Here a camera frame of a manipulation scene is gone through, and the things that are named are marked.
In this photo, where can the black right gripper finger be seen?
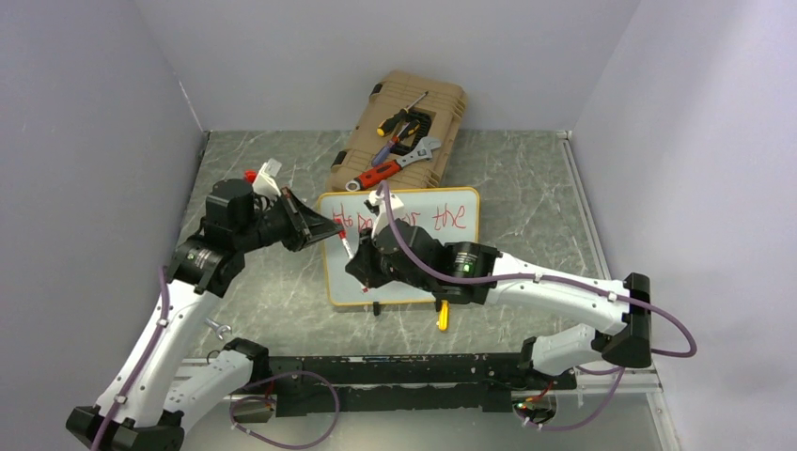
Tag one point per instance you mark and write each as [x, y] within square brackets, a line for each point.
[365, 239]
[362, 267]

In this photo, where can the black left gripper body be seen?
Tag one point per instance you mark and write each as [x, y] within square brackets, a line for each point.
[276, 225]

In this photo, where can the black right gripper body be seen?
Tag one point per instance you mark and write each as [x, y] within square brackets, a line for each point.
[411, 278]

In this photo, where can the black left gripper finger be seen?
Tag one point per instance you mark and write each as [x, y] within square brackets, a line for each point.
[318, 233]
[303, 218]

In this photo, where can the white red whiteboard marker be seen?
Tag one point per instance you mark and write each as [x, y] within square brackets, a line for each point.
[348, 250]

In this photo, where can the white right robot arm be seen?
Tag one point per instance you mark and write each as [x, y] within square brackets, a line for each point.
[612, 324]

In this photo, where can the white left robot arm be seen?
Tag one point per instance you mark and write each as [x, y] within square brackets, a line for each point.
[140, 409]

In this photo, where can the yellow black screwdriver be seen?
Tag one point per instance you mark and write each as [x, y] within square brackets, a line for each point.
[389, 124]

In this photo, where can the small silver wrench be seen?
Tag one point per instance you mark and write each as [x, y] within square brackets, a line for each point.
[220, 330]

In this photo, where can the tan plastic tool case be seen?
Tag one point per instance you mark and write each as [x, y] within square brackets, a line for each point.
[440, 115]

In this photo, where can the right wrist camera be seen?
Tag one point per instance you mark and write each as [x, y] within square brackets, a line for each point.
[378, 203]

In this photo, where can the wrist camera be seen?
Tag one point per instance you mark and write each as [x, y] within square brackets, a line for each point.
[263, 181]
[378, 203]

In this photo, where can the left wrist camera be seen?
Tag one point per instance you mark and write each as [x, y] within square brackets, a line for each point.
[263, 181]

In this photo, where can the blue handled screwdriver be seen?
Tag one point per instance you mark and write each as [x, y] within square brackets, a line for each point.
[407, 130]

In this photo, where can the red handled adjustable wrench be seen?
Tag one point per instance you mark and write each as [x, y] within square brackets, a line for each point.
[422, 152]

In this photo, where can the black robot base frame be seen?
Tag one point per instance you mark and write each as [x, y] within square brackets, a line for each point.
[384, 383]

